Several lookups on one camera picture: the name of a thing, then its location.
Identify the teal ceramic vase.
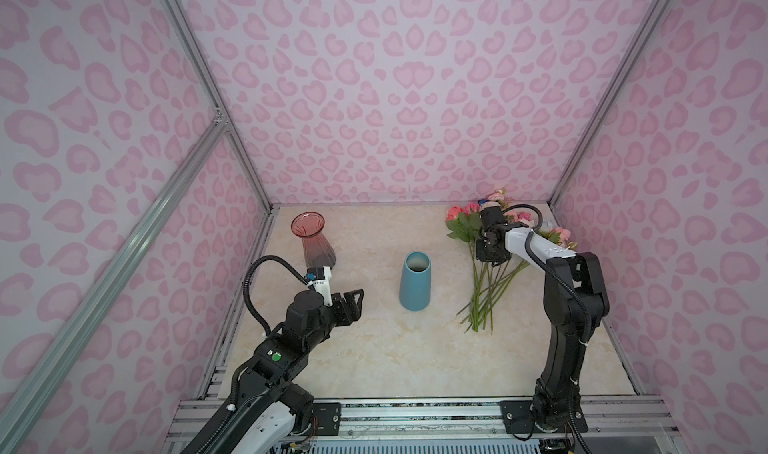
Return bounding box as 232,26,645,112
399,252,432,312

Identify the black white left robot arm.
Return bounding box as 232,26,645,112
183,289,364,453

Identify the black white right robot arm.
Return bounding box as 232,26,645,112
476,202,610,437

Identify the bunch of artificial flowers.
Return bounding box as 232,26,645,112
445,189,577,332

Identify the red ribbed glass vase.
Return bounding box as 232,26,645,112
290,212,336,268

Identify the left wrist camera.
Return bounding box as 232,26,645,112
306,266,333,307

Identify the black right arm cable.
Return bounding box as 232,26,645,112
503,203,592,347

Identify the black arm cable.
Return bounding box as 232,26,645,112
503,203,592,347
242,254,310,336

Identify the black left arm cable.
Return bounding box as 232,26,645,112
242,254,310,336

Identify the aluminium frame left diagonal bar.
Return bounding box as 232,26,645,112
1,120,228,453

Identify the aluminium frame right corner post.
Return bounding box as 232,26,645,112
547,0,675,214

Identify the aluminium frame corner post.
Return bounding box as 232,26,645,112
547,0,675,214
158,0,273,212

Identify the aluminium frame left corner post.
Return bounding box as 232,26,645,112
158,0,273,212

